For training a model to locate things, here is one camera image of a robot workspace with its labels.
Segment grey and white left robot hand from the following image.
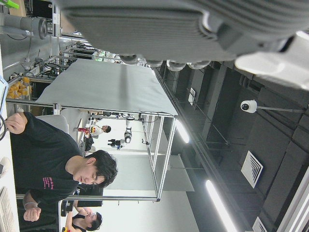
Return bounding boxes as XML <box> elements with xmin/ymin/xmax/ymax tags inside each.
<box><xmin>54</xmin><ymin>0</ymin><xmax>309</xmax><ymax>90</ymax></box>

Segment yellow bagged goods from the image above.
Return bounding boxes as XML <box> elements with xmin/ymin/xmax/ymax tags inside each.
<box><xmin>6</xmin><ymin>76</ymin><xmax>31</xmax><ymax>99</ymax></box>

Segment large white ceiling air vent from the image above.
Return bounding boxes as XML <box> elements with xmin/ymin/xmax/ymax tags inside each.
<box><xmin>240</xmin><ymin>150</ymin><xmax>264</xmax><ymax>189</ymax></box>

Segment person in black tank top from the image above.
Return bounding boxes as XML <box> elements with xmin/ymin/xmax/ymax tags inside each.
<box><xmin>65</xmin><ymin>206</ymin><xmax>103</xmax><ymax>232</ymax></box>

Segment long ceiling light strip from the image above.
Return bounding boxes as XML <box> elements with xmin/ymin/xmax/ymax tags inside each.
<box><xmin>205</xmin><ymin>180</ymin><xmax>239</xmax><ymax>232</ymax></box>

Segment aluminium profile frame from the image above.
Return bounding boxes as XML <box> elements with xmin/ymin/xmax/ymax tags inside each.
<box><xmin>6</xmin><ymin>98</ymin><xmax>178</xmax><ymax>203</ymax></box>

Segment thick black cable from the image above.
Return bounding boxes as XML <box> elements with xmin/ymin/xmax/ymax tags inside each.
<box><xmin>0</xmin><ymin>113</ymin><xmax>7</xmax><ymax>141</ymax></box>

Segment black monitor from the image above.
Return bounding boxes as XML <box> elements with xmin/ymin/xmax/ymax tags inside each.
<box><xmin>77</xmin><ymin>184</ymin><xmax>104</xmax><ymax>208</ymax></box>

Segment person in black t-shirt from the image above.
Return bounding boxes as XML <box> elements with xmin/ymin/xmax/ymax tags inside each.
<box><xmin>4</xmin><ymin>111</ymin><xmax>119</xmax><ymax>230</ymax></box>

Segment brown cardboard box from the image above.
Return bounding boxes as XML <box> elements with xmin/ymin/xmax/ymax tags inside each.
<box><xmin>9</xmin><ymin>0</ymin><xmax>27</xmax><ymax>16</ymax></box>

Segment white dome security camera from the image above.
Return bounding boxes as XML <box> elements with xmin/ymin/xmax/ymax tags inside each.
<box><xmin>240</xmin><ymin>99</ymin><xmax>306</xmax><ymax>114</ymax></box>

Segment white office chair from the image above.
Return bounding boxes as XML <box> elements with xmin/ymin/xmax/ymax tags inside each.
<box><xmin>35</xmin><ymin>114</ymin><xmax>70</xmax><ymax>135</ymax></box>

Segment computer monitor with blue frame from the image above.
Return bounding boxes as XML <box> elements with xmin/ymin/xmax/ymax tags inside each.
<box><xmin>0</xmin><ymin>74</ymin><xmax>10</xmax><ymax>114</ymax></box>

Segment white keyboard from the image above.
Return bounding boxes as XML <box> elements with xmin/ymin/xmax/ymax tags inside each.
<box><xmin>0</xmin><ymin>186</ymin><xmax>16</xmax><ymax>232</ymax></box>

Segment short ceiling light strip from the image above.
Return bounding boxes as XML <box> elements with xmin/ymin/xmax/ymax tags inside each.
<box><xmin>175</xmin><ymin>119</ymin><xmax>191</xmax><ymax>144</ymax></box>

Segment small white ceiling air vent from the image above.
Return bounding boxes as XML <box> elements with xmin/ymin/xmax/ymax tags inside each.
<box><xmin>252</xmin><ymin>217</ymin><xmax>268</xmax><ymax>232</ymax></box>

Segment grey backdrop sheet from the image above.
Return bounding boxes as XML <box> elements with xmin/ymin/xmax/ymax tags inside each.
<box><xmin>36</xmin><ymin>59</ymin><xmax>179</xmax><ymax>116</ymax></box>

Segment person in white shirt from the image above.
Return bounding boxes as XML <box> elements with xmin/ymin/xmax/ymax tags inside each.
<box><xmin>91</xmin><ymin>124</ymin><xmax>112</xmax><ymax>139</ymax></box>

